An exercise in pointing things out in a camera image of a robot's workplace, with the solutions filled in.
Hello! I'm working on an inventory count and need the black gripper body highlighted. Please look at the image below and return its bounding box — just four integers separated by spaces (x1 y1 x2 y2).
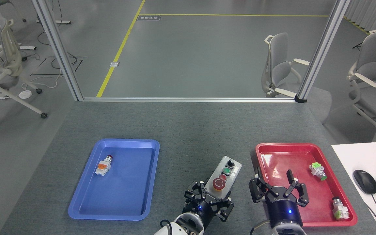
184 196 220 226
265 194 304 228

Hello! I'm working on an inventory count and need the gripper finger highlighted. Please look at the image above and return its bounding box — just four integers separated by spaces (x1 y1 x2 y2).
249 167 275 203
184 180 208 203
212 195 235 223
284 169 309 207

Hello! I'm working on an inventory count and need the grey control box with buttons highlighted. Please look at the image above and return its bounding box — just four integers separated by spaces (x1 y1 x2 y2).
204 156 243 199

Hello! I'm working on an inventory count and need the red plastic tray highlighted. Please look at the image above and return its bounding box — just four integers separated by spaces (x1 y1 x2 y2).
255 143 358 227

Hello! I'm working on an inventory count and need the black computer mouse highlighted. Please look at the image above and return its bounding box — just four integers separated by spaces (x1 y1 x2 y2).
353 170 376 195

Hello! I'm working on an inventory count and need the blue plastic tray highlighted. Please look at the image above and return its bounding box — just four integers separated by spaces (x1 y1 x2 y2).
68 139 160 221

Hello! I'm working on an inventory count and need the white desk board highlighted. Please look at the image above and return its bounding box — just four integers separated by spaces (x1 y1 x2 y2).
331 141 376 235

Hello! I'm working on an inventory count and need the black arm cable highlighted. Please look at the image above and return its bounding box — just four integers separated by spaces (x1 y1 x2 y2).
250 219 272 235

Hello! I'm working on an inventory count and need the green push button switch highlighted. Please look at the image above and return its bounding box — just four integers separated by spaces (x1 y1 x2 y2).
309 162 327 181
332 197 350 221

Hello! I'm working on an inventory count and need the silver aluminium rail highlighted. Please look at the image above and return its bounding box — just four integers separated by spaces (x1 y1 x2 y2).
83 97 298 103

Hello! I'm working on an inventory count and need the red push button switch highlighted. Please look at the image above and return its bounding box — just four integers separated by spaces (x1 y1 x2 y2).
95 155 114 178

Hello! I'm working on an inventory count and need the silver aluminium post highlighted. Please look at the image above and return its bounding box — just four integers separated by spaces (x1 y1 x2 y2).
295 0 351 103
31 0 84 102

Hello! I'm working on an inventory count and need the white desk frame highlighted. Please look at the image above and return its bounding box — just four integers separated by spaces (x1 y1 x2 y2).
0 0 37 65

